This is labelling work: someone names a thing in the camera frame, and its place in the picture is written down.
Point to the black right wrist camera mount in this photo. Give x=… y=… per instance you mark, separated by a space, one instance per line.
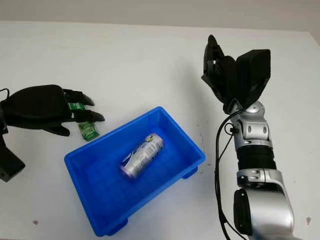
x=253 y=75

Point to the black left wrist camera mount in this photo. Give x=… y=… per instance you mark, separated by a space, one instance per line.
x=10 y=165

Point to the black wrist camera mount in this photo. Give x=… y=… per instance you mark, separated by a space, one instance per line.
x=253 y=75
x=10 y=165

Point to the green toothpaste box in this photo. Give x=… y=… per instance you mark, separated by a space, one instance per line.
x=87 y=131

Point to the blue plastic tray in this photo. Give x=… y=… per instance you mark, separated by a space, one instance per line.
x=105 y=185

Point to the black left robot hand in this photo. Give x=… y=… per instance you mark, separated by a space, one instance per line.
x=37 y=107

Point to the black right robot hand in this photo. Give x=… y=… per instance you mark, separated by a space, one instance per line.
x=222 y=75

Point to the purple silver drink can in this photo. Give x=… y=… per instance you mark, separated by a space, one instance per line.
x=142 y=156

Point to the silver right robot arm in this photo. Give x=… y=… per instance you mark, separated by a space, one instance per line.
x=262 y=185

